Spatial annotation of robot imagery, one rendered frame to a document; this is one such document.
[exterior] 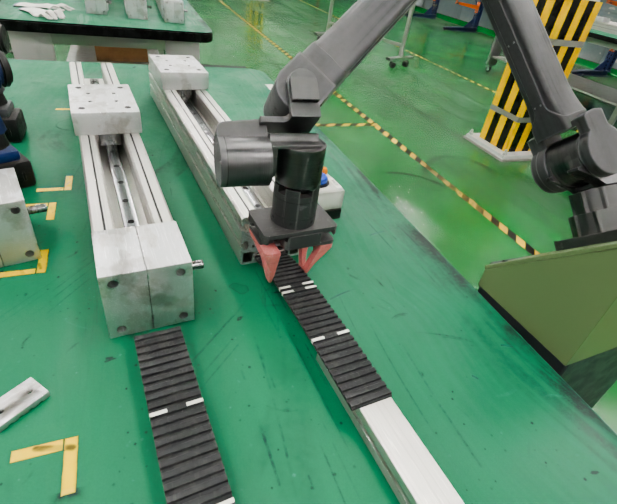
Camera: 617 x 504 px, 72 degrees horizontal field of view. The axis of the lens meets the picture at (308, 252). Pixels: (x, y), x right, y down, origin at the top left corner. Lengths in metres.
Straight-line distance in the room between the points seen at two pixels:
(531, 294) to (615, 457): 0.21
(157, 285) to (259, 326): 0.14
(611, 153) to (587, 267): 0.20
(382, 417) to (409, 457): 0.04
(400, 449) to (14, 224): 0.54
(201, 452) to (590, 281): 0.48
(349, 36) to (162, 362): 0.44
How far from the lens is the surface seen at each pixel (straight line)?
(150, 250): 0.53
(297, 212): 0.52
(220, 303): 0.59
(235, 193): 0.66
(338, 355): 0.50
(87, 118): 0.85
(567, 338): 0.66
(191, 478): 0.41
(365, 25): 0.61
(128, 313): 0.54
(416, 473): 0.45
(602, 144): 0.75
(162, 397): 0.46
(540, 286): 0.66
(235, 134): 0.49
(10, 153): 0.87
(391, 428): 0.46
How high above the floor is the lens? 1.19
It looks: 36 degrees down
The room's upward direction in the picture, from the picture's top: 9 degrees clockwise
